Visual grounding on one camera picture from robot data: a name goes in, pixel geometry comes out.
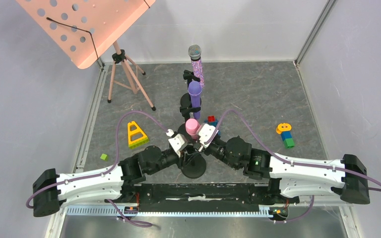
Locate pink toy microphone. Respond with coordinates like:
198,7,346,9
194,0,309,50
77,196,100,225
185,118,200,140

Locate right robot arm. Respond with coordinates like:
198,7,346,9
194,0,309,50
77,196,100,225
194,136,370,204

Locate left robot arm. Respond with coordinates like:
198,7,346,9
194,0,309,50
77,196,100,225
26,146,206,217

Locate purple toy microphone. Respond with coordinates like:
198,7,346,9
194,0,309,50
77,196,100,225
188,81,202,120

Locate glitter microphone silver head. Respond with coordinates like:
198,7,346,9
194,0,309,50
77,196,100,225
188,44,204,88

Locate pink music stand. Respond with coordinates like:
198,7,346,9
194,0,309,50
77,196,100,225
18,0,156,111

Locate red blue toy car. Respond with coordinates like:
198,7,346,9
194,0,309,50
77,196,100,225
204,116,218,127

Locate yellow triangle toy block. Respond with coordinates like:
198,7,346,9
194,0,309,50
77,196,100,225
127,121,150,149

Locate small green cube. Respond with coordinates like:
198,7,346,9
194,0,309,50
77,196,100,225
100,154,109,161

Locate stacked orange blue green blocks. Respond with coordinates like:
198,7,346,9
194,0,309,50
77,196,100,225
276,123,295,148

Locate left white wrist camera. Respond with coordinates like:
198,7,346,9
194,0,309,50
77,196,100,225
166,129,188,157

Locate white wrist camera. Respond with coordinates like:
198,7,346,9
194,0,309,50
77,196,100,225
197,123,217,148
166,129,188,157

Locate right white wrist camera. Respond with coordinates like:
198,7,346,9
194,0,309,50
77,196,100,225
197,123,217,148

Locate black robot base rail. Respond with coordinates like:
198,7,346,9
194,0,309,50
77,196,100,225
104,177,300,214

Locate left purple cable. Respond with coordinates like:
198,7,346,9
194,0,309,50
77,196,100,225
25,111,170,209

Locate purple cable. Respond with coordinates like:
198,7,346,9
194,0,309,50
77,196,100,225
205,109,381,193
25,111,170,209

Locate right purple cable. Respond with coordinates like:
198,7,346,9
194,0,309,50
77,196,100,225
205,109,381,193

